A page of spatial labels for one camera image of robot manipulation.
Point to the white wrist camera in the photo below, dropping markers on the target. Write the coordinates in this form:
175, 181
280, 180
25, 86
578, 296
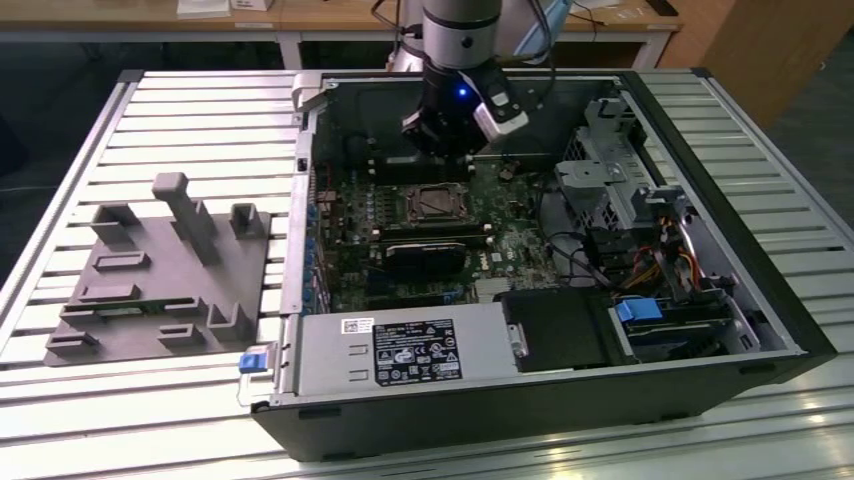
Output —
496, 117

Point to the white cardboard box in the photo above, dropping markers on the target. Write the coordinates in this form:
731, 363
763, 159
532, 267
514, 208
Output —
249, 4
200, 7

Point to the black open PC case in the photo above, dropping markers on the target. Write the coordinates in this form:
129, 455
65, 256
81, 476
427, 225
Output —
467, 430

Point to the blue disk carrier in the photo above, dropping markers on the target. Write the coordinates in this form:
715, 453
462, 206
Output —
636, 310

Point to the blue case latch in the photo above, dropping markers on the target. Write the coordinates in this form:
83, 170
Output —
252, 362

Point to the grey power supply unit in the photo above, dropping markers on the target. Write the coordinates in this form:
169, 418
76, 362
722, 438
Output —
327, 360

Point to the wooden cabinet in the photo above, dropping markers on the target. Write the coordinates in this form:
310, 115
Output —
767, 50

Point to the silver finned heat sink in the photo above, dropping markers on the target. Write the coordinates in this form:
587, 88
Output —
490, 289

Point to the black plastic drive cover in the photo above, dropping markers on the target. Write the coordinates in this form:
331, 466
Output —
560, 330

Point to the silver metal drive cage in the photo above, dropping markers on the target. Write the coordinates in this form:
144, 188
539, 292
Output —
600, 175

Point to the green motherboard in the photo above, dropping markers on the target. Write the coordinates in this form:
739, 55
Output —
520, 250

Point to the CPU socket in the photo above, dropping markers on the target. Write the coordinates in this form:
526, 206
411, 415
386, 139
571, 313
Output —
404, 218

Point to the grey plastic parts rack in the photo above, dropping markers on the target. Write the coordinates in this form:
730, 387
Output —
167, 300

